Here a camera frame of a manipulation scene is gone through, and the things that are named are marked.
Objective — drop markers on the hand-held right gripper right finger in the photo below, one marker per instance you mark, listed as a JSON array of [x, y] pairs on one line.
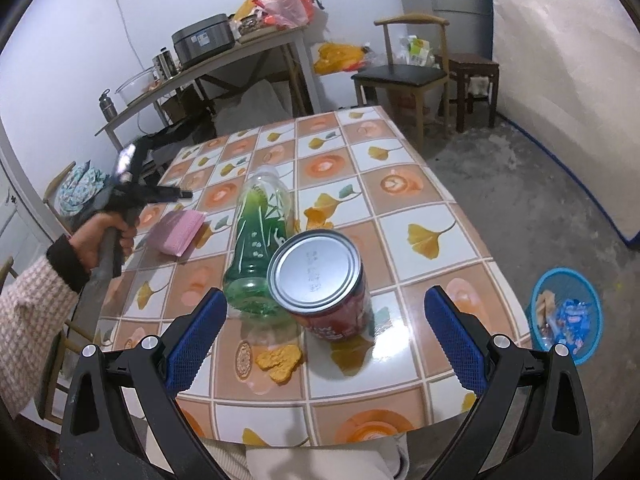
[[457, 345]]

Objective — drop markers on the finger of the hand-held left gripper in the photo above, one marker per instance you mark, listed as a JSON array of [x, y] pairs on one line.
[[167, 193]]

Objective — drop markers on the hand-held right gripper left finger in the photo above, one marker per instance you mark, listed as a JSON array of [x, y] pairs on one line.
[[195, 330]]

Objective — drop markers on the red tin can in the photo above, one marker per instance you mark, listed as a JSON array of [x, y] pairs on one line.
[[310, 270]]

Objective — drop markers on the blue mesh wastebasket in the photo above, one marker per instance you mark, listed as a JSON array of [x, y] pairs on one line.
[[593, 310]]

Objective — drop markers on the person's left forearm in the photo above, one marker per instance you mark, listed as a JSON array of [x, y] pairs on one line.
[[35, 310]]

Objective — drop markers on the person's left hand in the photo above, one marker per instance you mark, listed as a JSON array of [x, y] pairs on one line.
[[92, 240]]

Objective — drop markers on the pink sponge cloth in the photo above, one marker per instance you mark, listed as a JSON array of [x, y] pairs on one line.
[[175, 232]]

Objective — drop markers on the floral cloth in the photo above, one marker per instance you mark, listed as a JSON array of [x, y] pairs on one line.
[[80, 190]]

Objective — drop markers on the steel water bottle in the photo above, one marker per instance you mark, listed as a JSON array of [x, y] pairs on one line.
[[107, 106]]

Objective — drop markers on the orange peel piece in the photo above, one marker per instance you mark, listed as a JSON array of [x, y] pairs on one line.
[[277, 360], [317, 220]]

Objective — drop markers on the cardboard box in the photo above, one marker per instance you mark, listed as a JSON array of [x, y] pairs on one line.
[[177, 105]]

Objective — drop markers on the clear plastic container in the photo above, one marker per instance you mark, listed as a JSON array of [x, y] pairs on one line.
[[135, 87]]

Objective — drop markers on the green plastic bottle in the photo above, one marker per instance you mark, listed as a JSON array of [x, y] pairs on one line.
[[257, 240]]

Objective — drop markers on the white panelled door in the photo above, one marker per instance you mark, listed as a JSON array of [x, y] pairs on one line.
[[25, 195]]

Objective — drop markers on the metal jar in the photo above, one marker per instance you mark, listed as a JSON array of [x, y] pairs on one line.
[[164, 62]]

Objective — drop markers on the grey sack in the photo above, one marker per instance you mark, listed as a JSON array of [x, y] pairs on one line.
[[255, 105]]

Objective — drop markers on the grey kitchen appliance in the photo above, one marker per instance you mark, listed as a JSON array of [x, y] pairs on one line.
[[202, 40]]

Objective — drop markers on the grey side table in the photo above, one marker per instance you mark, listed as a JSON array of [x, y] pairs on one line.
[[240, 50]]

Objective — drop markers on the tiled pattern tablecloth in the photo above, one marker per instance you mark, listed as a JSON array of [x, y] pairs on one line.
[[425, 185]]

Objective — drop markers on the orange yellow plastic bag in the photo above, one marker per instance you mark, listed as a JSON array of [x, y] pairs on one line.
[[340, 57]]

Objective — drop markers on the pink plastic bag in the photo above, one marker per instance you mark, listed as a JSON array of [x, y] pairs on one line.
[[287, 7]]

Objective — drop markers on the wooden chair black seat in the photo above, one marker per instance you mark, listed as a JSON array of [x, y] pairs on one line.
[[400, 76]]

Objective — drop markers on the white cloth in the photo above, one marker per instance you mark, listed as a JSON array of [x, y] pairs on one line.
[[478, 85]]

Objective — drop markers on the white sheet blue hem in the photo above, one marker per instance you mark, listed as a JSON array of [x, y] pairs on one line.
[[565, 85]]

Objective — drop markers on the dark wooden stool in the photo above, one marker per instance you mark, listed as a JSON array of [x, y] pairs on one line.
[[472, 64]]

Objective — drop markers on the white plastic bag green label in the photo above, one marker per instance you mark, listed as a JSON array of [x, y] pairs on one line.
[[415, 52]]

